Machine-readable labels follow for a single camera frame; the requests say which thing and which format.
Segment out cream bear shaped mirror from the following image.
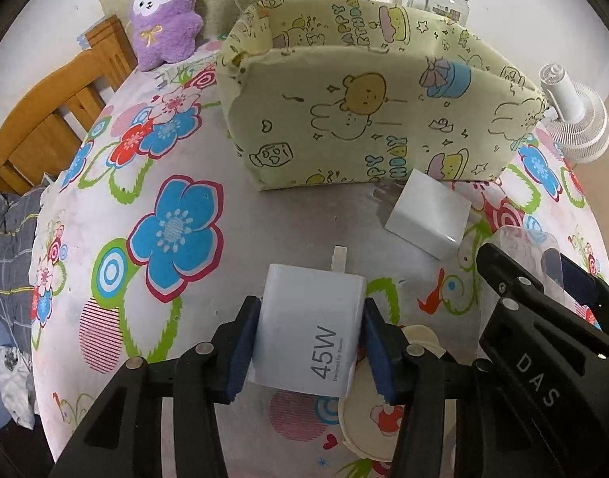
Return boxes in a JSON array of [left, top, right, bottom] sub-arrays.
[[338, 325, 456, 462]]

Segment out clear box of floss picks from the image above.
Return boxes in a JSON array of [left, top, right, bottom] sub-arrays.
[[490, 225, 565, 303]]

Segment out white 45W charger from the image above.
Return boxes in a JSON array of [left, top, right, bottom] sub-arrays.
[[247, 246, 366, 398]]

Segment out white cube charger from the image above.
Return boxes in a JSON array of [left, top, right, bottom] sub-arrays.
[[385, 169, 471, 260]]

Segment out white clip fan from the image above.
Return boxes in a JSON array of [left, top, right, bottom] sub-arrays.
[[539, 63, 609, 164]]

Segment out floral tablecloth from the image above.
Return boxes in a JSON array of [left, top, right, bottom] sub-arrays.
[[30, 42, 609, 456]]

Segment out grey plaid blanket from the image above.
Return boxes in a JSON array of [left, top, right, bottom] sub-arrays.
[[0, 187, 44, 429]]

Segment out wooden chair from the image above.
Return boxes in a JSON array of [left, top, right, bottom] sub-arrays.
[[0, 15, 136, 195]]

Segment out cartoon print fabric storage box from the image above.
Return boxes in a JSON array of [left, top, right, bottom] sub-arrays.
[[216, 0, 548, 190]]

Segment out glass mason jar mug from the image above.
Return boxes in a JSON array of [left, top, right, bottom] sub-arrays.
[[406, 0, 470, 26]]

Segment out purple plush bunny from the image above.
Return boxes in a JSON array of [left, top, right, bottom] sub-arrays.
[[130, 0, 204, 71]]

